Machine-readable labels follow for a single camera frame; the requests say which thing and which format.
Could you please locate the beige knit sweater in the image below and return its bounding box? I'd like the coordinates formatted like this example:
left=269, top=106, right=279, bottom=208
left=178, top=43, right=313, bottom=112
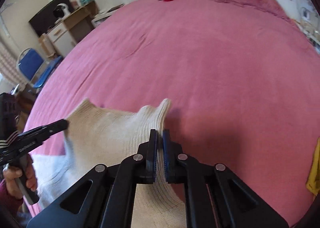
left=29, top=98, right=186, bottom=227

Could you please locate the pink bed blanket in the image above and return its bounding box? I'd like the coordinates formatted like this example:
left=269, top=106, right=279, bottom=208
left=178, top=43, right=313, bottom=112
left=25, top=0, right=319, bottom=225

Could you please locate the person left hand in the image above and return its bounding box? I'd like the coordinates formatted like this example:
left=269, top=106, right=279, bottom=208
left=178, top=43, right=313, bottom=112
left=2, top=154, right=38, bottom=200

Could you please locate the blue folding chair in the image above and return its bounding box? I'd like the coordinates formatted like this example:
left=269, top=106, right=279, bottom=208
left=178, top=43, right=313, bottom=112
left=16, top=48, right=63, bottom=90

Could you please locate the patterned curtain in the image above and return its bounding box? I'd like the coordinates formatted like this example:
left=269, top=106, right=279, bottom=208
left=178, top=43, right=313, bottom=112
left=0, top=43, right=27, bottom=89

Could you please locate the wooden desk with drawers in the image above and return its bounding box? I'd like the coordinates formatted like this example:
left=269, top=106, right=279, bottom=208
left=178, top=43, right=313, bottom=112
left=39, top=1, right=99, bottom=58

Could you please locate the black monitor screen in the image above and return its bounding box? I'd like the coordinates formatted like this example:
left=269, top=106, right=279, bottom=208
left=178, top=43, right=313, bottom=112
left=29, top=0, right=74, bottom=37

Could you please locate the yellow garment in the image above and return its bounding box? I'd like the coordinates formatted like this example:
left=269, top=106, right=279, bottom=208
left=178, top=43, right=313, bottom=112
left=306, top=138, right=320, bottom=197

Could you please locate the person left forearm red sleeve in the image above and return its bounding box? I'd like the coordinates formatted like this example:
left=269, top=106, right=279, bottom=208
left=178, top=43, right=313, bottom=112
left=0, top=180, right=23, bottom=217

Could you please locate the white bedside table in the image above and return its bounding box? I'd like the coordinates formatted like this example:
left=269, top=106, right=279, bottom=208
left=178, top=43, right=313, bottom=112
left=298, top=7, right=320, bottom=54

